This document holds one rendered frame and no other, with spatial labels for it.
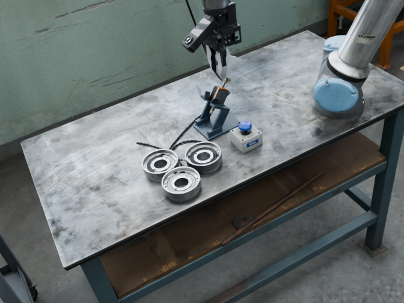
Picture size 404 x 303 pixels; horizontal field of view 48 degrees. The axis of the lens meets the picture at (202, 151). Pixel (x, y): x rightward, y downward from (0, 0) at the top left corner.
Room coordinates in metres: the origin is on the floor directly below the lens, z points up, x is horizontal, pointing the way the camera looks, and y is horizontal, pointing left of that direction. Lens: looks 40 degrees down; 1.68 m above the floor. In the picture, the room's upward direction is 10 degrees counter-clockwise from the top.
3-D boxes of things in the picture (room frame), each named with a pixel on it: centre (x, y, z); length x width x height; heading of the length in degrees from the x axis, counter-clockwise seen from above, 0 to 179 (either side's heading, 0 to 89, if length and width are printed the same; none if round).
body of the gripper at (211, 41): (1.19, -0.11, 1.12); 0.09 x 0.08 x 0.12; 115
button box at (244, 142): (1.05, -0.14, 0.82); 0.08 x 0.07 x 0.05; 112
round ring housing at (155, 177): (0.99, 0.12, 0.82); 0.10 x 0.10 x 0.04
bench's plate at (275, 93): (1.20, -0.07, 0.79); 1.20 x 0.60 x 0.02; 112
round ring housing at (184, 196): (0.90, 0.07, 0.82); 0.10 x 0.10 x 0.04
